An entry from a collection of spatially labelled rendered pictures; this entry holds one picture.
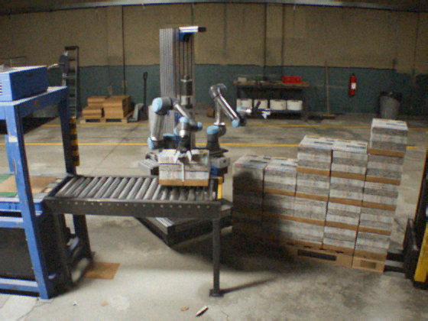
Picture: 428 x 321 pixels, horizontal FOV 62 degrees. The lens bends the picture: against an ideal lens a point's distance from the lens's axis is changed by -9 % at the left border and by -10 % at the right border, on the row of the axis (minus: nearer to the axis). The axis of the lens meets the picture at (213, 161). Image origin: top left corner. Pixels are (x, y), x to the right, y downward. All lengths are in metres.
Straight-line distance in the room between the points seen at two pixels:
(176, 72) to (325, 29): 6.85
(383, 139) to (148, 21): 7.81
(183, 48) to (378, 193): 2.20
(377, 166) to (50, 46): 9.21
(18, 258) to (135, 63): 7.57
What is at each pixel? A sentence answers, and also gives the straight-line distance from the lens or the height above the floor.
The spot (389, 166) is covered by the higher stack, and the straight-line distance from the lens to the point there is 3.21.
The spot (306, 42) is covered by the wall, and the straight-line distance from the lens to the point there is 10.02.
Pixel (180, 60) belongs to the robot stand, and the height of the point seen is 1.71.
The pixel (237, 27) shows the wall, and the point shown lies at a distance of 9.83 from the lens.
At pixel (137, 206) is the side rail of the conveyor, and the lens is 2.80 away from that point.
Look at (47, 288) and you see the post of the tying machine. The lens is 3.23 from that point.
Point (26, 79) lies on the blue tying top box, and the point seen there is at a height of 1.67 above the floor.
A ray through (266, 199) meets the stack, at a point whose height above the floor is 0.54.
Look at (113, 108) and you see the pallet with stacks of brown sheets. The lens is 9.28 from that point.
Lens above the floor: 1.91
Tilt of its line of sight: 18 degrees down
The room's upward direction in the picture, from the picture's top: straight up
